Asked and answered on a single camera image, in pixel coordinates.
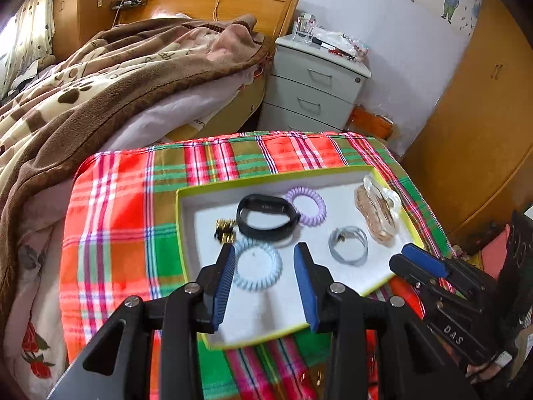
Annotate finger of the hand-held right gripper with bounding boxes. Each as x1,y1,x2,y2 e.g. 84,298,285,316
401,243,459,280
388,254,443,301

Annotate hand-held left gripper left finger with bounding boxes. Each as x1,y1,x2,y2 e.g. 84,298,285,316
48,242,237,400

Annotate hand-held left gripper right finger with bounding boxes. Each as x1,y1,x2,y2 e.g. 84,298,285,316
292,242,479,400

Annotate light blue spiral hair tie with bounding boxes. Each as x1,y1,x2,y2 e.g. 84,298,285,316
231,237,284,292

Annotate white tray green rim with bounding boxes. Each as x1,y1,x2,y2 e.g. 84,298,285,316
175,166,425,351

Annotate grey hair ties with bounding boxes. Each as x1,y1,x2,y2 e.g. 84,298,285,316
328,226,369,266

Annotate small gold black clip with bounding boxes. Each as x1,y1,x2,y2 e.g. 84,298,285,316
213,218,238,246

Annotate pink hair claw clip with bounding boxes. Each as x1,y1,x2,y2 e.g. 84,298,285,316
354,175,402,244

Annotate black wristband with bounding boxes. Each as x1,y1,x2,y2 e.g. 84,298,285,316
236,194,301,242

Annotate purple spiral hair tie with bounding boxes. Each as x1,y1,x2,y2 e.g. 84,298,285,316
285,186,326,226

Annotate dark cloth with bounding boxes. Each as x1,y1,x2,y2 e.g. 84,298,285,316
495,210,533,342

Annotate colourful plaid cloth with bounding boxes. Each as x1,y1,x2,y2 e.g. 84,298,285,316
59,130,459,400

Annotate large wooden wardrobe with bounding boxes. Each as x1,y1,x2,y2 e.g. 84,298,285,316
402,0,533,242

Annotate orange box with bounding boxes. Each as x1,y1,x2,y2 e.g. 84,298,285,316
347,106,396,140

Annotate pink bed sheet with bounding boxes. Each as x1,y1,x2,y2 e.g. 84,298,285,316
98,64,267,151

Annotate white floral duvet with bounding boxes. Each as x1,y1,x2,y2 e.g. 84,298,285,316
8,212,69,388

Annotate grey nightstand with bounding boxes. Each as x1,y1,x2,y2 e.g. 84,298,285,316
256,33,372,133

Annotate brown paw-print blanket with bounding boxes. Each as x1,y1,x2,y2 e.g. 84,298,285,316
0,14,271,342

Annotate clutter of small packets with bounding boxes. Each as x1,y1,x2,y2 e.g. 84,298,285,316
312,27,371,63

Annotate clear glass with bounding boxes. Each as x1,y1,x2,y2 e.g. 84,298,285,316
293,12,316,44

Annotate wooden headboard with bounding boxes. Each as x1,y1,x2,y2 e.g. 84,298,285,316
117,0,300,36

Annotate wooden wardrobe beside window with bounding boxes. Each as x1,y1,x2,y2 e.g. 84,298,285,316
52,0,136,51

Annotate patterned curtain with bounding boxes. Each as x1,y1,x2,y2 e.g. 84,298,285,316
0,0,57,96

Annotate small wall shelf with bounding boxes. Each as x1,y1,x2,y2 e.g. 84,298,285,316
109,0,150,11

